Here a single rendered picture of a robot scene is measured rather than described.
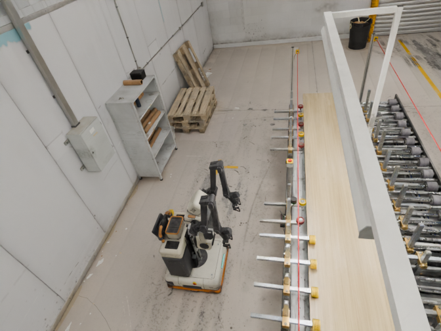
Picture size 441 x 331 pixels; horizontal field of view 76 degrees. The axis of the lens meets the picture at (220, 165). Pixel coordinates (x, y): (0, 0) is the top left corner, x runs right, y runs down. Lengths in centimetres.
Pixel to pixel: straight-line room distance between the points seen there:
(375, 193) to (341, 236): 181
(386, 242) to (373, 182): 27
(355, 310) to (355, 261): 42
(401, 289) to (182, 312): 295
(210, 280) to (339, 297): 144
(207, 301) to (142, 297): 82
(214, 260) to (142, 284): 100
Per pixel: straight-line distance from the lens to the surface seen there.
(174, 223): 319
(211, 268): 353
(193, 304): 370
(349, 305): 269
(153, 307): 383
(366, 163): 135
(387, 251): 108
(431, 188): 382
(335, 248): 292
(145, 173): 514
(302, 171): 397
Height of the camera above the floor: 333
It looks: 41 degrees down
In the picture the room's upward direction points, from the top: 11 degrees counter-clockwise
